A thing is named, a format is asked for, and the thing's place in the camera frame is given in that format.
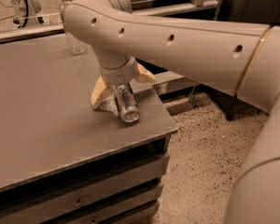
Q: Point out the dark cabinet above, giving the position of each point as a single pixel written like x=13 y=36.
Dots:
x=257 y=25

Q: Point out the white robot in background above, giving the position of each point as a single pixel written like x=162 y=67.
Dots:
x=26 y=12

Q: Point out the grey cabinet with drawers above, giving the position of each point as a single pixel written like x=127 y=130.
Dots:
x=62 y=162

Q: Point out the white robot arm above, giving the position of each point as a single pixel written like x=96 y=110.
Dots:
x=240 y=59

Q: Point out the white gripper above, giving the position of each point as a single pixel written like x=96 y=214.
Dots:
x=118 y=76

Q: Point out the clear plastic water bottle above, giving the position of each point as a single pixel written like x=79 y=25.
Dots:
x=75 y=46

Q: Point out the grey lower metal beam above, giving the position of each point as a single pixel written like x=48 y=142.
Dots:
x=166 y=82

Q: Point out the silver blue redbull can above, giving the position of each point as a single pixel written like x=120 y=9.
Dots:
x=126 y=104

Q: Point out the grey metal frame rail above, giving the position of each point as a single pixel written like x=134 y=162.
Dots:
x=73 y=18

